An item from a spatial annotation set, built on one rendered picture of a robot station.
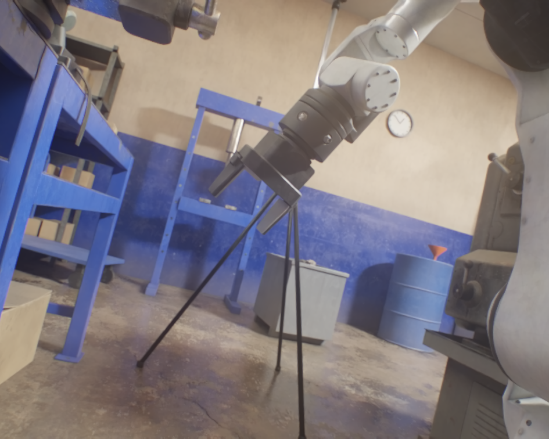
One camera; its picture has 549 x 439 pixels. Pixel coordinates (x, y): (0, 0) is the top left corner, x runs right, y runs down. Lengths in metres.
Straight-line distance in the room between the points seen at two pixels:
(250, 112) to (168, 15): 3.20
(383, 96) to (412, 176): 4.34
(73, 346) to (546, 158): 1.72
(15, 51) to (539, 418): 0.75
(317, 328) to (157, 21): 2.67
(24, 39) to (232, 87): 3.81
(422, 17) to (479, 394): 1.37
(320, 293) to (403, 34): 2.53
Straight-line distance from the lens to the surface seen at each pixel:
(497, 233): 1.82
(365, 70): 0.58
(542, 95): 0.58
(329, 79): 0.61
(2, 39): 0.62
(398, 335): 4.20
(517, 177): 1.72
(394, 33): 0.64
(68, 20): 1.04
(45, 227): 3.88
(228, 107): 3.79
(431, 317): 4.24
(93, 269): 1.79
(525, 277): 0.48
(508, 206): 1.80
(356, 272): 4.59
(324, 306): 3.05
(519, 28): 0.51
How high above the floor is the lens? 0.65
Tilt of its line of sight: 4 degrees up
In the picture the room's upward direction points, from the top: 14 degrees clockwise
